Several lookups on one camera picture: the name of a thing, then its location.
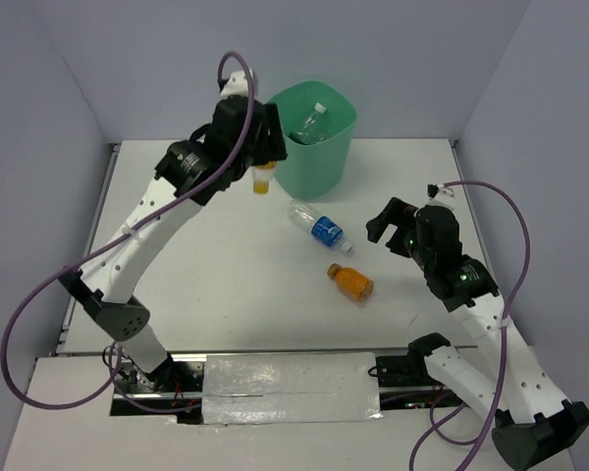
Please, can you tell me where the orange label bottle yellow cap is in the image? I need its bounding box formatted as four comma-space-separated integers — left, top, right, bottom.
251, 162, 277, 195

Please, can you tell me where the green label clear bottle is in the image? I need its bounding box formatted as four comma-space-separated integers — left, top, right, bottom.
289, 102, 328, 145

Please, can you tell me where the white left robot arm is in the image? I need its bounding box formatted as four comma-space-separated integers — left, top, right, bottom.
60, 96, 287, 392

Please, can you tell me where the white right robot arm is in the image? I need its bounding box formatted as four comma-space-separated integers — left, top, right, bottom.
366, 197, 589, 470

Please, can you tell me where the green plastic bin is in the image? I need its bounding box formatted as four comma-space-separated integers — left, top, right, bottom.
270, 80, 357, 200

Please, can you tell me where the orange juice bottle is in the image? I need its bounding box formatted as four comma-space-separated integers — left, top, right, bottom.
327, 263, 374, 302

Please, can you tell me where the blue label bottle white cap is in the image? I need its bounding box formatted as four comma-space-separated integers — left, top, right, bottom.
288, 199, 354, 256

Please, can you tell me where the silver tape patch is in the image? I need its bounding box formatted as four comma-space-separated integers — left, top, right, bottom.
201, 352, 382, 425

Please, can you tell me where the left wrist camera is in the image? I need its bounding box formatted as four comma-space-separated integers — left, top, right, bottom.
218, 70, 258, 99

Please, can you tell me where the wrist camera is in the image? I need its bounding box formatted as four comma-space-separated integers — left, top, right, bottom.
218, 70, 258, 99
427, 183, 456, 211

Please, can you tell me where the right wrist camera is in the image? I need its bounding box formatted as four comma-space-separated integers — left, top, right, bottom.
427, 183, 456, 211

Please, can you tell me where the black metal base rail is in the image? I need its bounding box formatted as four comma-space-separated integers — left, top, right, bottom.
110, 350, 459, 425

